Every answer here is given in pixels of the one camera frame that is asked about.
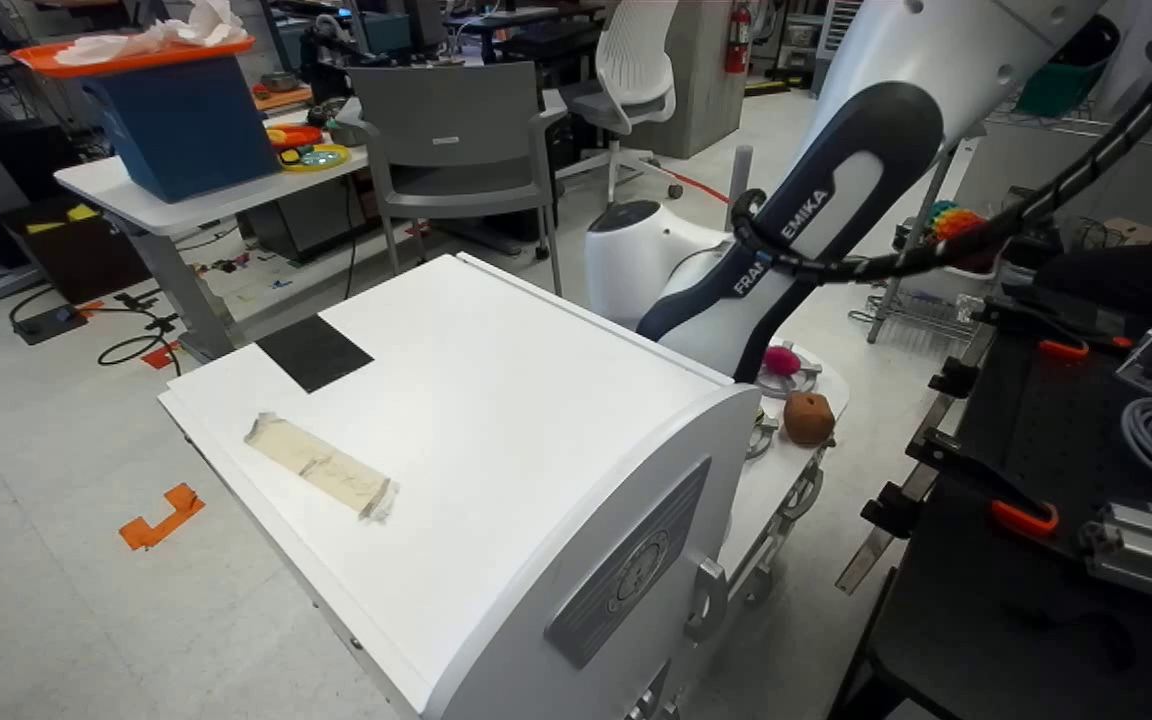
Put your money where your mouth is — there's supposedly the pink fuzzy plushie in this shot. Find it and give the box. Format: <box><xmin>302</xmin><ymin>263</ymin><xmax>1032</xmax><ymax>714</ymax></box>
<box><xmin>761</xmin><ymin>340</ymin><xmax>808</xmax><ymax>383</ymax></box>

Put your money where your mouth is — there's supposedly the white toy kitchen cabinet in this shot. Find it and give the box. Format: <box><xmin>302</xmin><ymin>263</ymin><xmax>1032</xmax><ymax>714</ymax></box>
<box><xmin>157</xmin><ymin>249</ymin><xmax>763</xmax><ymax>720</ymax></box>

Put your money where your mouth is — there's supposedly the grey plastic chair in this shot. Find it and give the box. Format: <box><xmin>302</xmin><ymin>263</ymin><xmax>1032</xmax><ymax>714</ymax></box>
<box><xmin>345</xmin><ymin>62</ymin><xmax>571</xmax><ymax>301</ymax></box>

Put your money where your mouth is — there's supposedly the black square patch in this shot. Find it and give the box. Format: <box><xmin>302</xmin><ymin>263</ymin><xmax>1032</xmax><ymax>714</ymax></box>
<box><xmin>250</xmin><ymin>311</ymin><xmax>375</xmax><ymax>398</ymax></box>

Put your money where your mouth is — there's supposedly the white office chair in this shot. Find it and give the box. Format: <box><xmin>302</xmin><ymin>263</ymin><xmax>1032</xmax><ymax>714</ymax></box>
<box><xmin>558</xmin><ymin>0</ymin><xmax>687</xmax><ymax>220</ymax></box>

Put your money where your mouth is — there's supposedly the grey tripod stand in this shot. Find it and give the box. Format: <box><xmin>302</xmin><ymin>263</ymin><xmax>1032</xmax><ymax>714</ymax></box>
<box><xmin>865</xmin><ymin>135</ymin><xmax>968</xmax><ymax>350</ymax></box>

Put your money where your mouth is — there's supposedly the colourful toys pile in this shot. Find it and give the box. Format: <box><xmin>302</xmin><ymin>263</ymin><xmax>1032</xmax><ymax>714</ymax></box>
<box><xmin>263</xmin><ymin>122</ymin><xmax>360</xmax><ymax>175</ymax></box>

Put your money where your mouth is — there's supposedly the white plastic tub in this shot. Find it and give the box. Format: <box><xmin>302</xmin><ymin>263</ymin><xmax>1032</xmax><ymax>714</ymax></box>
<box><xmin>887</xmin><ymin>220</ymin><xmax>1009</xmax><ymax>311</ymax></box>

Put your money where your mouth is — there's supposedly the red fire extinguisher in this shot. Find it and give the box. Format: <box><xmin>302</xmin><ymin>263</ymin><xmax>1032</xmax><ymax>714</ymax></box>
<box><xmin>721</xmin><ymin>0</ymin><xmax>756</xmax><ymax>80</ymax></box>

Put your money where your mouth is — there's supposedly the multicolour plush ball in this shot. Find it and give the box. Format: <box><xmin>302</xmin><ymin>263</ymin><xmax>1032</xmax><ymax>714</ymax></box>
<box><xmin>929</xmin><ymin>199</ymin><xmax>994</xmax><ymax>249</ymax></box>

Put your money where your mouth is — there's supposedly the white desk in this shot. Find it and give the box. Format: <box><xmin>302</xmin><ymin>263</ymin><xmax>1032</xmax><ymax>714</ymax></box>
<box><xmin>53</xmin><ymin>141</ymin><xmax>375</xmax><ymax>364</ymax></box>

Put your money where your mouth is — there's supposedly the orange floor tape mark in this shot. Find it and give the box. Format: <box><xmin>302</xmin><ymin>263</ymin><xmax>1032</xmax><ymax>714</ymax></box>
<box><xmin>114</xmin><ymin>482</ymin><xmax>206</xmax><ymax>558</ymax></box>

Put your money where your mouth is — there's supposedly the blue storage bin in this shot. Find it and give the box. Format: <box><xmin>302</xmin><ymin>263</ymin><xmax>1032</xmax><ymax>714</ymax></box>
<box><xmin>77</xmin><ymin>54</ymin><xmax>281</xmax><ymax>207</ymax></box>

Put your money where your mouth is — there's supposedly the black work table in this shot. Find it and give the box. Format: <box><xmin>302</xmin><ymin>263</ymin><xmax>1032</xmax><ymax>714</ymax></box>
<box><xmin>823</xmin><ymin>311</ymin><xmax>1152</xmax><ymax>720</ymax></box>

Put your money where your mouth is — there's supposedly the white crumpled paper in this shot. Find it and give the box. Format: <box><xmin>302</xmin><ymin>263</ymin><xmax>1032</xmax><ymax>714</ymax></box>
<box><xmin>53</xmin><ymin>0</ymin><xmax>250</xmax><ymax>70</ymax></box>

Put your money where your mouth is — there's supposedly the black power strip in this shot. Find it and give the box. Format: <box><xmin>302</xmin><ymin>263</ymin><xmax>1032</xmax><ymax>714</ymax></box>
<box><xmin>6</xmin><ymin>301</ymin><xmax>93</xmax><ymax>350</ymax></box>

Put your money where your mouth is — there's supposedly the orange bin lid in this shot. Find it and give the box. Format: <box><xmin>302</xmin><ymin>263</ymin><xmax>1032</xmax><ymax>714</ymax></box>
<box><xmin>6</xmin><ymin>32</ymin><xmax>260</xmax><ymax>86</ymax></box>

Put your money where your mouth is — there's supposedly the green bin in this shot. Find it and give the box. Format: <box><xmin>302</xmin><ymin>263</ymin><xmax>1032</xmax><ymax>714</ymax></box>
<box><xmin>1013</xmin><ymin>11</ymin><xmax>1122</xmax><ymax>122</ymax></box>

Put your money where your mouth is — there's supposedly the orange floor cable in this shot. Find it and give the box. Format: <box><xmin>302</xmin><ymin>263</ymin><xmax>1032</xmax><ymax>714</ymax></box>
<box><xmin>659</xmin><ymin>159</ymin><xmax>737</xmax><ymax>211</ymax></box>

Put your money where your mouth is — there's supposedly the orange handled black clamp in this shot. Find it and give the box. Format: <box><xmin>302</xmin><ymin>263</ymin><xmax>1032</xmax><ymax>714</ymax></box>
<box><xmin>978</xmin><ymin>291</ymin><xmax>1135</xmax><ymax>369</ymax></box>
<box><xmin>903</xmin><ymin>426</ymin><xmax>1065</xmax><ymax>544</ymax></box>

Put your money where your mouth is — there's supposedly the black floor cable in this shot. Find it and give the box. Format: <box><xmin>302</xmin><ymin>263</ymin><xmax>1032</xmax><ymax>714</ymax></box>
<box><xmin>93</xmin><ymin>290</ymin><xmax>187</xmax><ymax>376</ymax></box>

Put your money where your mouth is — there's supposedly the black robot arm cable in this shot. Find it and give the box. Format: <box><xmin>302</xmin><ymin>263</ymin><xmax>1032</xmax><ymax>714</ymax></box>
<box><xmin>724</xmin><ymin>0</ymin><xmax>1152</xmax><ymax>290</ymax></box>

